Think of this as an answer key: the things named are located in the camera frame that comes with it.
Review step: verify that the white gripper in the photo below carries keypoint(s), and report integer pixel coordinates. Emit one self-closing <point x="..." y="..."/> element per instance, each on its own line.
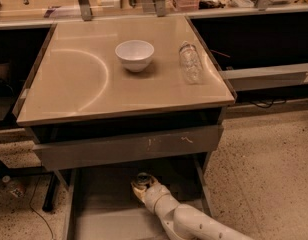
<point x="153" y="193"/>

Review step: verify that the silver redbull can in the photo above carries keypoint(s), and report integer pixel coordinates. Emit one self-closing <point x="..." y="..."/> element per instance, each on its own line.
<point x="143" y="180"/>

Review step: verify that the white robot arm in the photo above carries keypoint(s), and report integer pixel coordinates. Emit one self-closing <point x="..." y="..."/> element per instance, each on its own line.
<point x="180" y="221"/>

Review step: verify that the grey open middle drawer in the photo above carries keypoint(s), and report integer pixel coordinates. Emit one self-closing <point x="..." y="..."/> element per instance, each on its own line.
<point x="104" y="207"/>

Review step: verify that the grey top drawer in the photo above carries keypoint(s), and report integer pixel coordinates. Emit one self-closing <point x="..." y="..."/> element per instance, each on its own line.
<point x="126" y="148"/>

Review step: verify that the black table leg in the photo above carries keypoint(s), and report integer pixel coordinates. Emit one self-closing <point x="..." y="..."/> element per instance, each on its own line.
<point x="50" y="194"/>

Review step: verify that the clear plastic bottle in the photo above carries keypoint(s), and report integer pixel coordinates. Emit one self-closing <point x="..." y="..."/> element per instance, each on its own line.
<point x="190" y="63"/>

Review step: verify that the small bottle on floor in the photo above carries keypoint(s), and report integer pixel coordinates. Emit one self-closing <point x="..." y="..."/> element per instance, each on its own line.
<point x="14" y="186"/>

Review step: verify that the white bowl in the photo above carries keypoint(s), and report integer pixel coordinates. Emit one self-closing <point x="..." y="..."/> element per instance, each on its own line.
<point x="135" y="55"/>

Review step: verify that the grey metal bracket left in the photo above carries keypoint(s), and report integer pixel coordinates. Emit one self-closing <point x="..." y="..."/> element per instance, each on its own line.
<point x="85" y="10"/>

